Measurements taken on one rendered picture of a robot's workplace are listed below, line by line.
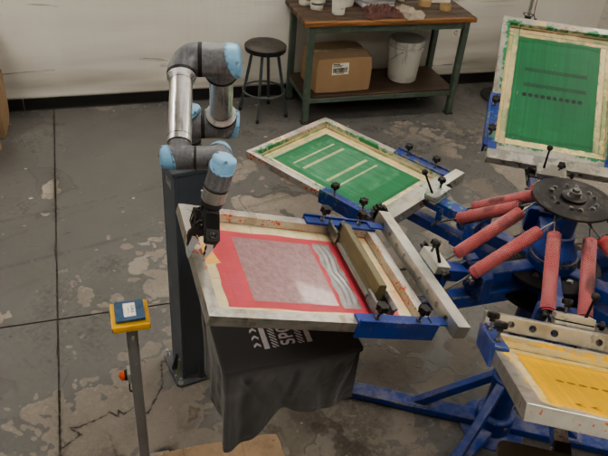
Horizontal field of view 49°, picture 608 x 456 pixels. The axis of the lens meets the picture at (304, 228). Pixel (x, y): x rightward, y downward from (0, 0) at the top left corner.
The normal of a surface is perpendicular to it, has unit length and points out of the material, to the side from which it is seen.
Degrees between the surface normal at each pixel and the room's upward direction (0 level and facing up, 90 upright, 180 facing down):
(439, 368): 0
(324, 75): 89
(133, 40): 90
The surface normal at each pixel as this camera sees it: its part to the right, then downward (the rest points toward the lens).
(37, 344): 0.07, -0.81
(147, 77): 0.29, 0.57
